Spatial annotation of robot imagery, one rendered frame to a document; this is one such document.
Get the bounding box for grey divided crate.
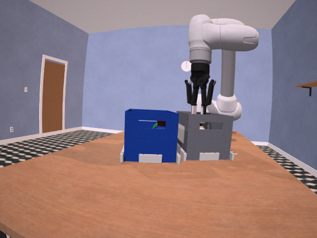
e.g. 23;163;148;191
177;111;234;160

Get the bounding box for blue plastic bottle crate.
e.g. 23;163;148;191
124;109;179;163

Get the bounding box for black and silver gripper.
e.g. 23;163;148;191
185;62;216;115

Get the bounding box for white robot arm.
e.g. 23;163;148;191
188;14;259;121

